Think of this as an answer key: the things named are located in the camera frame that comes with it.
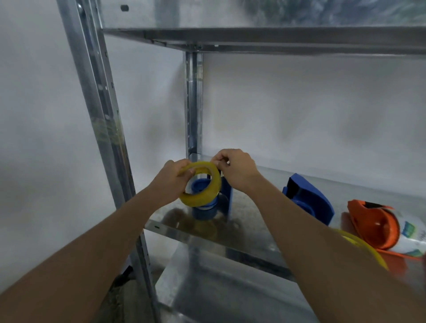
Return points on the person's left hand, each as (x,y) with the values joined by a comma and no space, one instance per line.
(168,184)

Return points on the person's right hand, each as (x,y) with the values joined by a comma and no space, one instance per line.
(239,169)

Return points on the blue tape dispenser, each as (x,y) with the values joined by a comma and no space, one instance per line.
(313,196)
(201,186)

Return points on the yellow tape roll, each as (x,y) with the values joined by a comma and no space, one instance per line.
(203,199)
(366,246)

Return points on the orange tape dispenser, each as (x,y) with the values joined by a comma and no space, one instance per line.
(372,226)

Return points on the white tape core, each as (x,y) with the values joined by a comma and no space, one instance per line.
(411,233)

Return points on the person's left forearm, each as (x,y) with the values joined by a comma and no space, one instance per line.
(76,266)

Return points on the person's right forearm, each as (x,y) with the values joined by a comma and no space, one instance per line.
(332,276)

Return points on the galvanized metal shelving rack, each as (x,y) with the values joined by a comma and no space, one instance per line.
(110,133)

